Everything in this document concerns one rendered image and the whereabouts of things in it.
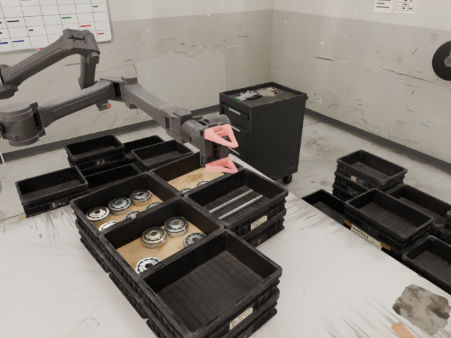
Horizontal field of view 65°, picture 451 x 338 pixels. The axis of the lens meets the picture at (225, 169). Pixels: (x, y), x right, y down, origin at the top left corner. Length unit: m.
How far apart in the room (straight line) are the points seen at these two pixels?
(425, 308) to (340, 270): 0.33
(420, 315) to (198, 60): 4.06
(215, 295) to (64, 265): 0.72
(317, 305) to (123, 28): 3.68
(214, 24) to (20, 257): 3.86
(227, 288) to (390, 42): 3.53
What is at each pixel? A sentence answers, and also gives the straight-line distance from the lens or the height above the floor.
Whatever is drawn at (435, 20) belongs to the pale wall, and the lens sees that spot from 4.13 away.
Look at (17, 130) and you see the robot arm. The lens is 1.09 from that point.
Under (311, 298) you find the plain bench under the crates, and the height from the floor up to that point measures 0.70.
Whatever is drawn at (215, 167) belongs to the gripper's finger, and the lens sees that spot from 0.81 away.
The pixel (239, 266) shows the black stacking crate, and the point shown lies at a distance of 1.40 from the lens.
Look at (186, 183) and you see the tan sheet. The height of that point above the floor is 0.83.
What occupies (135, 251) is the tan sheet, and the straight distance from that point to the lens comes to 1.50.
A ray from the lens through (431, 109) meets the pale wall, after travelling 4.21.
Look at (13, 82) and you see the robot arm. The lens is 1.58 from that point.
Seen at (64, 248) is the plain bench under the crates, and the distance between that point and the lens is 1.82.
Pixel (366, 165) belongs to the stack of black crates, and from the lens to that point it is 2.95.
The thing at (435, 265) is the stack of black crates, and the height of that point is 0.38.
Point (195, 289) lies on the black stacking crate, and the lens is 1.33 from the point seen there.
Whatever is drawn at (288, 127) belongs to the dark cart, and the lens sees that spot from 3.10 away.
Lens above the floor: 1.82
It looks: 30 degrees down
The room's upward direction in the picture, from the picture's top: straight up
